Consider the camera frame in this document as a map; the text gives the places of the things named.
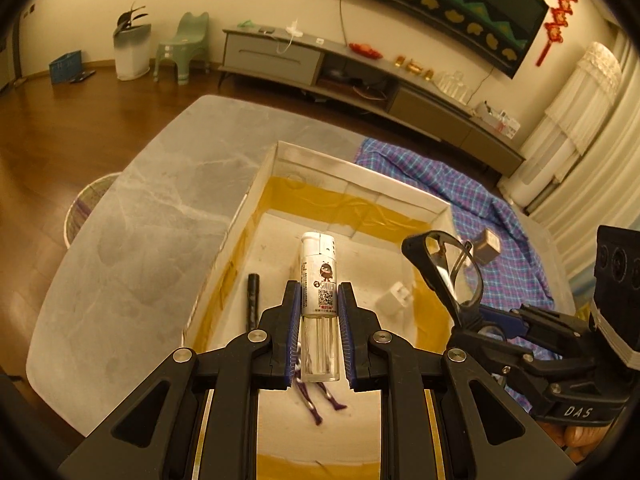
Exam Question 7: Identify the black frame glasses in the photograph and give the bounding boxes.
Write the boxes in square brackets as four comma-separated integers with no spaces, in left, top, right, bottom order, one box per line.
[401,230,506,341]

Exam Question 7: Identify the purple silver action figure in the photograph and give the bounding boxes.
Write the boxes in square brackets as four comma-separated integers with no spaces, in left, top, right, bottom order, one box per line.
[294,343,348,427]

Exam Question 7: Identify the black marker pen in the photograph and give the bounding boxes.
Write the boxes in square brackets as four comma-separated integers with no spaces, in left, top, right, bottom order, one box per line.
[246,273,259,332]

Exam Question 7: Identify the white clear tube bottle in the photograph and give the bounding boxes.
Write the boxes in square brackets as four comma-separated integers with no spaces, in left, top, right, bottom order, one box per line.
[299,232,340,384]

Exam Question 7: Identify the person's right hand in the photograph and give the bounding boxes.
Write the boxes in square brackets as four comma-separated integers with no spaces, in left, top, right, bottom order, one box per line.
[537,420,610,464]

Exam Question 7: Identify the plaid cloth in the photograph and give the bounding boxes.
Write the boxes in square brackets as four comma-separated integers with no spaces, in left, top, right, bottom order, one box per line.
[354,138,561,411]

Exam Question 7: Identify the square metal tin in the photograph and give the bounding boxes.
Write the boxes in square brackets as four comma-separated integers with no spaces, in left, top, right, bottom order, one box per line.
[472,229,501,266]

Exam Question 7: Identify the white carton in box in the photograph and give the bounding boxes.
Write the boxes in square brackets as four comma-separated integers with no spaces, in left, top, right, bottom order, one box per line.
[375,282,412,316]

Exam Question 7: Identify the white foam box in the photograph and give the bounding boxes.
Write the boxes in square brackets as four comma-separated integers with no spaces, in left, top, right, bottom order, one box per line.
[182,142,454,479]

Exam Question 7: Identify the white floor air conditioner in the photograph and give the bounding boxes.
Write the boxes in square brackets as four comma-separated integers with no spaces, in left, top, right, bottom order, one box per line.
[499,42,622,209]

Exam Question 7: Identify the glass jars on cabinet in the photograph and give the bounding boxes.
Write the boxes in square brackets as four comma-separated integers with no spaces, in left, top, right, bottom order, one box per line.
[434,70,472,105]

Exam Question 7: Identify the red chinese knot decoration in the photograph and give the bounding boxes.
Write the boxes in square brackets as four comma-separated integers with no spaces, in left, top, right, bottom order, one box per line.
[536,0,578,67]

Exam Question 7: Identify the red fruit plate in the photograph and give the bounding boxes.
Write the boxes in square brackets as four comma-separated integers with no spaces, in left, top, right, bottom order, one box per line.
[348,42,383,61]

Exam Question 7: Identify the grey tv cabinet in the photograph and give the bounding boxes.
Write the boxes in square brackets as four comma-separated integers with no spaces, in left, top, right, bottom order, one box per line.
[219,26,524,177]

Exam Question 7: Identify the blue plastic basket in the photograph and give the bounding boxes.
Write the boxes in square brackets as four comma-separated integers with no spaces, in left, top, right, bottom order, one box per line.
[49,50,82,84]

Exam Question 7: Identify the white bin with plant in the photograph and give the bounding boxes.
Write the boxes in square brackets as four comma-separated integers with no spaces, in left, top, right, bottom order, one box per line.
[113,4,152,81]

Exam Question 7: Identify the green plastic chair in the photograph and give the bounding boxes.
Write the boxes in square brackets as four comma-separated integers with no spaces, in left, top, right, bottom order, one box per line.
[153,12,210,86]

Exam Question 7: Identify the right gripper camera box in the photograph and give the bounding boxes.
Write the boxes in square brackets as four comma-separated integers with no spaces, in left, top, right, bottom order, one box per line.
[590,226,640,370]

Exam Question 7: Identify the wall television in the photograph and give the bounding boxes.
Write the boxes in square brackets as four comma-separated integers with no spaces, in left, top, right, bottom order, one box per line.
[328,0,550,80]

